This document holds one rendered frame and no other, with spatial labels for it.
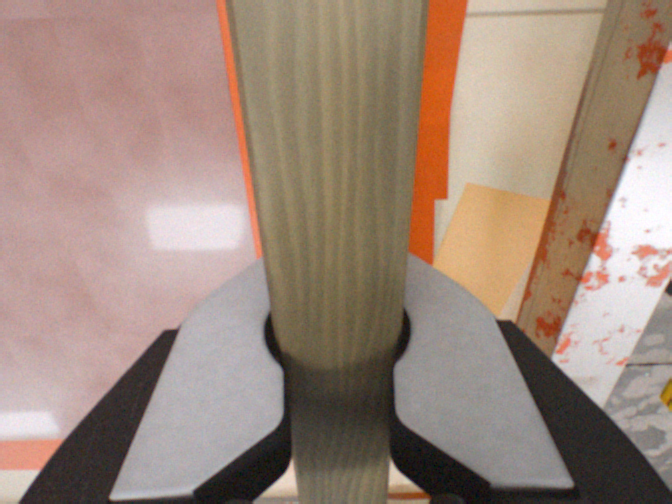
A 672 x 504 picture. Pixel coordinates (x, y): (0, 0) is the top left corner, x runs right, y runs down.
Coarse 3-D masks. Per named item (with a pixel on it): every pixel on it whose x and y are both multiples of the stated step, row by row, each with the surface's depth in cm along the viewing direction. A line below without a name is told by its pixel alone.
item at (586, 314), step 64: (640, 0) 12; (640, 64) 12; (576, 128) 15; (640, 128) 12; (576, 192) 15; (640, 192) 13; (576, 256) 16; (640, 256) 15; (576, 320) 16; (640, 320) 16
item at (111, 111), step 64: (0, 0) 13; (64, 0) 13; (128, 0) 13; (192, 0) 13; (448, 0) 13; (0, 64) 14; (64, 64) 14; (128, 64) 14; (192, 64) 14; (448, 64) 14; (0, 128) 15; (64, 128) 15; (128, 128) 15; (192, 128) 15; (448, 128) 16; (0, 192) 17; (64, 192) 17; (128, 192) 17; (192, 192) 17
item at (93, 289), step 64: (0, 256) 18; (64, 256) 18; (128, 256) 18; (192, 256) 19; (256, 256) 19; (0, 320) 20; (64, 320) 20; (128, 320) 21; (0, 384) 23; (64, 384) 23; (0, 448) 26
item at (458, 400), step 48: (432, 288) 10; (432, 336) 8; (480, 336) 8; (432, 384) 7; (480, 384) 7; (432, 432) 6; (480, 432) 6; (528, 432) 6; (432, 480) 7; (480, 480) 6; (528, 480) 6
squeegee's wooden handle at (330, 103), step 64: (256, 0) 5; (320, 0) 5; (384, 0) 5; (256, 64) 5; (320, 64) 5; (384, 64) 5; (256, 128) 6; (320, 128) 6; (384, 128) 6; (256, 192) 7; (320, 192) 6; (384, 192) 6; (320, 256) 7; (384, 256) 7; (320, 320) 8; (384, 320) 8; (320, 384) 9; (384, 384) 9; (320, 448) 10; (384, 448) 10
